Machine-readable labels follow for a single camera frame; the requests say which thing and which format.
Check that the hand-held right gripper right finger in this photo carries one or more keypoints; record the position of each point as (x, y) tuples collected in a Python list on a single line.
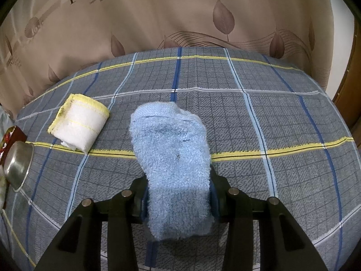
[(214, 203)]

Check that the white towel with yellow trim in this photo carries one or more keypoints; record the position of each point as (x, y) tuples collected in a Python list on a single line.
[(81, 121)]

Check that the wooden door frame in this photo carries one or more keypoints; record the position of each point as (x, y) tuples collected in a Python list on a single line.
[(349, 90)]

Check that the beige leaf print curtain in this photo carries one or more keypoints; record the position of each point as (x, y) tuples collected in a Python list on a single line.
[(169, 14)]

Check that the light blue towel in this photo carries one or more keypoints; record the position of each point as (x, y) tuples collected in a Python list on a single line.
[(172, 158)]

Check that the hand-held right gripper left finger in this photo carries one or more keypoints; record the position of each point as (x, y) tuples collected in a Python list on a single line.
[(137, 196)]

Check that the steel bowl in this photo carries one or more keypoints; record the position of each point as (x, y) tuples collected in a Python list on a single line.
[(18, 163)]

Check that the red patterned cloth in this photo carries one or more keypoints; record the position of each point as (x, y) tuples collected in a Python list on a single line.
[(14, 137)]

